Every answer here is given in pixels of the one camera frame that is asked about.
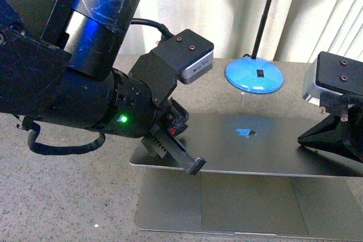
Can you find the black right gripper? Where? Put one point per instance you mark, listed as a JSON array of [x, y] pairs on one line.
[[346, 106]]

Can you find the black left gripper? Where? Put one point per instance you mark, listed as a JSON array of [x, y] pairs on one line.
[[165, 145]]

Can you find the silver grey laptop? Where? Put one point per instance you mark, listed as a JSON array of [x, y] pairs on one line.
[[257, 180]]

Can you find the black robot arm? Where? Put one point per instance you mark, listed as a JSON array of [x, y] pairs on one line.
[[58, 82]]

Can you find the blue desk lamp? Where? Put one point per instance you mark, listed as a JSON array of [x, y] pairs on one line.
[[253, 74]]

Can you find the white pleated curtain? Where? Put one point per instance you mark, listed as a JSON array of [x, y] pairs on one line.
[[296, 30]]

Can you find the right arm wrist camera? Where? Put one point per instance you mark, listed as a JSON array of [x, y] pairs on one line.
[[332, 73]]

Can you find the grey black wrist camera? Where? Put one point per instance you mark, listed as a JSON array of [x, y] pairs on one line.
[[184, 57]]

